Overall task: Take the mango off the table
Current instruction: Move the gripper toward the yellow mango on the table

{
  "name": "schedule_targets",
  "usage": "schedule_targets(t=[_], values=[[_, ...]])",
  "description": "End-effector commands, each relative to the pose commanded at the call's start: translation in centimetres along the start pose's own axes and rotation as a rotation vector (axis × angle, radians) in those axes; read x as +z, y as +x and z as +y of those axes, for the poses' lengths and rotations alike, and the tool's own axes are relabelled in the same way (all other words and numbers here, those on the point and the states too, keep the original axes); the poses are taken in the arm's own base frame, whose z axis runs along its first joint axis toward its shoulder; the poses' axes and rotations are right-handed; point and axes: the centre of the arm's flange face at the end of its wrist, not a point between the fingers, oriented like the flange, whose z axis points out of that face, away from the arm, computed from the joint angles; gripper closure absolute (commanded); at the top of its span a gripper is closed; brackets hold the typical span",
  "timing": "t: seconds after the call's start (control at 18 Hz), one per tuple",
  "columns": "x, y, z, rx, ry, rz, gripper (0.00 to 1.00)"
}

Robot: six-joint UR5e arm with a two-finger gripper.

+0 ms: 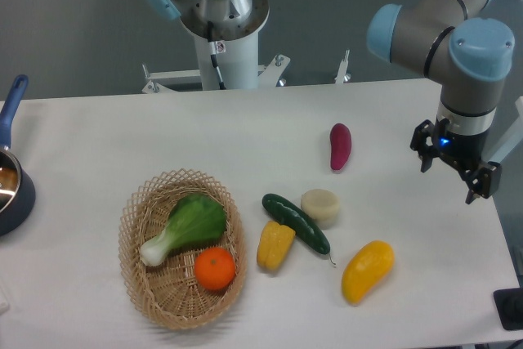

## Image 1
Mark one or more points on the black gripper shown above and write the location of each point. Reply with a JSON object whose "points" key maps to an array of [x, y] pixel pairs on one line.
{"points": [[463, 153]]}

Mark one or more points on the yellow mango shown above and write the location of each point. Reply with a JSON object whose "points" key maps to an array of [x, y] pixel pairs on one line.
{"points": [[370, 265]]}

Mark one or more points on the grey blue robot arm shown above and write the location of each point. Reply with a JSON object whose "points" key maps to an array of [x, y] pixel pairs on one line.
{"points": [[444, 40]]}

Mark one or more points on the purple sweet potato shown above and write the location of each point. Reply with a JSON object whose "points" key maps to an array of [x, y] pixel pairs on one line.
{"points": [[341, 145]]}

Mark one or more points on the beige round cake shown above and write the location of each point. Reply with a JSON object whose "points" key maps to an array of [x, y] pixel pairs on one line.
{"points": [[322, 206]]}

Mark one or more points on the black device at table edge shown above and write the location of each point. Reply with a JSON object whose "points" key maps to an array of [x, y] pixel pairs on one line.
{"points": [[509, 307]]}

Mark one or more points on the green cucumber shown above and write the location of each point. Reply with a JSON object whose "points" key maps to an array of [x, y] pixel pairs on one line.
{"points": [[289, 214]]}

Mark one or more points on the yellow bell pepper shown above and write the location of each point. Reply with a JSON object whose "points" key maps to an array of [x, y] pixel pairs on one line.
{"points": [[274, 244]]}

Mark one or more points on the orange tangerine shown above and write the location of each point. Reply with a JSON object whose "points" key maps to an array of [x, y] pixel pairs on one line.
{"points": [[214, 268]]}

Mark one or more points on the green bok choy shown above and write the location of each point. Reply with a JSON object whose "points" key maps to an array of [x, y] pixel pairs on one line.
{"points": [[195, 219]]}

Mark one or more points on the woven wicker basket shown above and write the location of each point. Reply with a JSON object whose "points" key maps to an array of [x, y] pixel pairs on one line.
{"points": [[169, 294]]}

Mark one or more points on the dark blue saucepan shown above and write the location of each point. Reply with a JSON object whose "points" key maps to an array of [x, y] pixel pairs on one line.
{"points": [[17, 188]]}

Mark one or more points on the white metal frame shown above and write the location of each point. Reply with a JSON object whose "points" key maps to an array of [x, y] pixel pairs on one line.
{"points": [[180, 77]]}

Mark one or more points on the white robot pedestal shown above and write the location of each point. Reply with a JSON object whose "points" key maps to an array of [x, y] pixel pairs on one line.
{"points": [[225, 34]]}

